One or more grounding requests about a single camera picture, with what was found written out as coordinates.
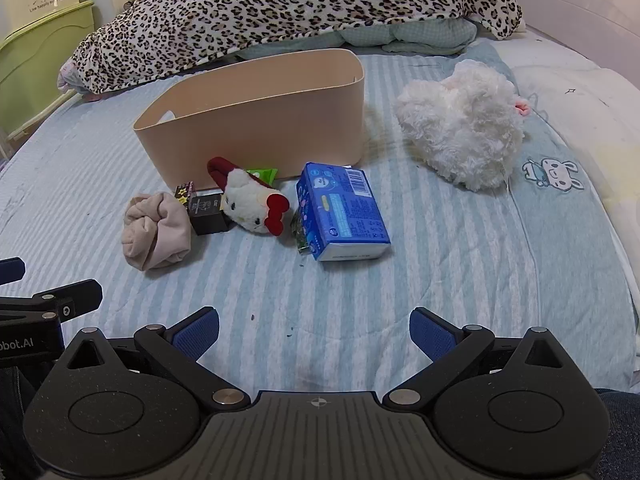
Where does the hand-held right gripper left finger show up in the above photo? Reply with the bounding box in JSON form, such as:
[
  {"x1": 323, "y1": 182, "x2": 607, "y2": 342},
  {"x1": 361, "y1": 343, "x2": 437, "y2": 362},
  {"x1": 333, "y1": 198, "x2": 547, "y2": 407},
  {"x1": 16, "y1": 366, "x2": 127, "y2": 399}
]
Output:
[{"x1": 52, "y1": 307, "x2": 252, "y2": 408}]

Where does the white fluffy plush toy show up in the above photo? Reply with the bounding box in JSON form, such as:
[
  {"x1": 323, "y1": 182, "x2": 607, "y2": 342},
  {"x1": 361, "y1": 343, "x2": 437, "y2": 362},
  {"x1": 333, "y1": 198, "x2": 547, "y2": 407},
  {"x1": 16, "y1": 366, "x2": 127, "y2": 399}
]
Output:
[{"x1": 394, "y1": 59, "x2": 532, "y2": 192}]

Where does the green snack packet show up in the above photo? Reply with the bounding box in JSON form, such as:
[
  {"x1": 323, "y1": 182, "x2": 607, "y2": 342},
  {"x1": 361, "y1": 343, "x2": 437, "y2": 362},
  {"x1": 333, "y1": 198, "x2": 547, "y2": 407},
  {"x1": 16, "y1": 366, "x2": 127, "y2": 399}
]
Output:
[{"x1": 245, "y1": 166, "x2": 279, "y2": 189}]

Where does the pink floral pillow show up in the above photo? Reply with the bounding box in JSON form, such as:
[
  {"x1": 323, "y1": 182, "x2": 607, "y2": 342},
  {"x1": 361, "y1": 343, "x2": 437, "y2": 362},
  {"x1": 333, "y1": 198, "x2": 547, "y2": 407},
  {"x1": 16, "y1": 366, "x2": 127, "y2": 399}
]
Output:
[{"x1": 56, "y1": 55, "x2": 82, "y2": 94}]

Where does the green foil packet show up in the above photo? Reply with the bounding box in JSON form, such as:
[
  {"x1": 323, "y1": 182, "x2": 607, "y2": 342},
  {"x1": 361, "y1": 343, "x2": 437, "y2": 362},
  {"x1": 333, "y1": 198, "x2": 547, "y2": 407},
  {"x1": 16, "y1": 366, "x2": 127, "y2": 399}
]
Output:
[{"x1": 290, "y1": 209, "x2": 314, "y2": 256}]

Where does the leopard print blanket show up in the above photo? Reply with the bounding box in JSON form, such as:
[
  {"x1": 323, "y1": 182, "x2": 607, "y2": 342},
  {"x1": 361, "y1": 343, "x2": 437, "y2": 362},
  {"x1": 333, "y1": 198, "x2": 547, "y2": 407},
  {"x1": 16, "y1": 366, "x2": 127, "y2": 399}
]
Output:
[{"x1": 56, "y1": 0, "x2": 524, "y2": 96}]

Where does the white cat plush toy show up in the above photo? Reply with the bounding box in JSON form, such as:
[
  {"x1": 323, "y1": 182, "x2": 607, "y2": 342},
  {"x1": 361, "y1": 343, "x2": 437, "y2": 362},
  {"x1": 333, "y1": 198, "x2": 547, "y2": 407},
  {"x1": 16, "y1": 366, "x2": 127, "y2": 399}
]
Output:
[{"x1": 206, "y1": 156, "x2": 292, "y2": 237}]

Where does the beige plastic storage bin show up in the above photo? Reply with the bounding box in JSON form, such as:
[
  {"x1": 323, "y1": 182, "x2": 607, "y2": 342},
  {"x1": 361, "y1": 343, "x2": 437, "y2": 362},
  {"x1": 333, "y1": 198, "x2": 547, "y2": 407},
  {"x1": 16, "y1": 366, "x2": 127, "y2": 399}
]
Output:
[{"x1": 132, "y1": 48, "x2": 364, "y2": 194}]

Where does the white headboard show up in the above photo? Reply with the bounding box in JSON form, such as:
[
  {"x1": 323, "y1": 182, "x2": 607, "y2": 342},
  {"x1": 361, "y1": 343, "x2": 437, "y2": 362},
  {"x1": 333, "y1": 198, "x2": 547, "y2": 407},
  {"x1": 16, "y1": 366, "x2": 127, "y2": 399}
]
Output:
[{"x1": 492, "y1": 0, "x2": 640, "y2": 86}]

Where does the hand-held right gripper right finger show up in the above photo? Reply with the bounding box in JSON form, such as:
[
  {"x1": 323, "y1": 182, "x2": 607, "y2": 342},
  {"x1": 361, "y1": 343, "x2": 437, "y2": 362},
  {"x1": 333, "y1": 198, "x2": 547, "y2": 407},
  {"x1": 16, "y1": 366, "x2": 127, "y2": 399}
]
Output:
[{"x1": 382, "y1": 307, "x2": 583, "y2": 408}]

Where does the green headboard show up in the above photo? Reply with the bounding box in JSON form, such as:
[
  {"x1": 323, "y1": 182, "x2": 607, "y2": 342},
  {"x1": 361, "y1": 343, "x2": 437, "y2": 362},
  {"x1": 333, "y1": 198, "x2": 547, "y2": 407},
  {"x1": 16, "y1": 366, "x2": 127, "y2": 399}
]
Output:
[{"x1": 0, "y1": 0, "x2": 96, "y2": 144}]

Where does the beige rolled cloth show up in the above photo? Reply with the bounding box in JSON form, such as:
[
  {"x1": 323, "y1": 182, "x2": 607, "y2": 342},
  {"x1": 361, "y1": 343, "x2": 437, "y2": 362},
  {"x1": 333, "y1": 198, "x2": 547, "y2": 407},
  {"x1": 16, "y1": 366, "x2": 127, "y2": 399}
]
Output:
[{"x1": 122, "y1": 191, "x2": 194, "y2": 272}]

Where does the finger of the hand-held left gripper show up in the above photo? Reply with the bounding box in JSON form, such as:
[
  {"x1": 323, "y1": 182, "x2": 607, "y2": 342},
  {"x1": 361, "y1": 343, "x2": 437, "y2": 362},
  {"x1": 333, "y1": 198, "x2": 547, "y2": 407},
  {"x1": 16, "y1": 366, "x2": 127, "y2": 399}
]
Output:
[
  {"x1": 0, "y1": 279, "x2": 104, "y2": 324},
  {"x1": 0, "y1": 257, "x2": 26, "y2": 287}
]

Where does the small black box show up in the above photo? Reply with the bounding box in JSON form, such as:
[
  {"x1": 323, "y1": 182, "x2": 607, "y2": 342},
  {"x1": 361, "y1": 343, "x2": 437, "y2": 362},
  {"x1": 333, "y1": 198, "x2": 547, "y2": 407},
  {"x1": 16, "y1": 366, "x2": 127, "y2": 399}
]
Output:
[{"x1": 174, "y1": 185, "x2": 232, "y2": 236}]

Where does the blue tissue pack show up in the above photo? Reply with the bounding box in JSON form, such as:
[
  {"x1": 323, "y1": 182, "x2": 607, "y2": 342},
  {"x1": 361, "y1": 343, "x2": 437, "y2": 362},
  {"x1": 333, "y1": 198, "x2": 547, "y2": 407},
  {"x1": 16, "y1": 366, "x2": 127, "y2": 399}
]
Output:
[{"x1": 295, "y1": 162, "x2": 392, "y2": 263}]

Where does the teal checked quilt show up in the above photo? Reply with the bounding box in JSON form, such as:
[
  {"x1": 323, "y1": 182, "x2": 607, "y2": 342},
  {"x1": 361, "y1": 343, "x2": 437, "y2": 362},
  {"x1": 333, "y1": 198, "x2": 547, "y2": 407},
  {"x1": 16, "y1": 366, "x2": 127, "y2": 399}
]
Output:
[{"x1": 236, "y1": 16, "x2": 482, "y2": 61}]

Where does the person's right leg in jeans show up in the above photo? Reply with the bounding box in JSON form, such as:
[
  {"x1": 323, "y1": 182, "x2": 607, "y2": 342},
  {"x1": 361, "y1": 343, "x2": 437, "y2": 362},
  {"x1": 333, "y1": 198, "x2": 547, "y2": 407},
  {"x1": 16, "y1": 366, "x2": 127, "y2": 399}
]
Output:
[{"x1": 594, "y1": 387, "x2": 640, "y2": 480}]

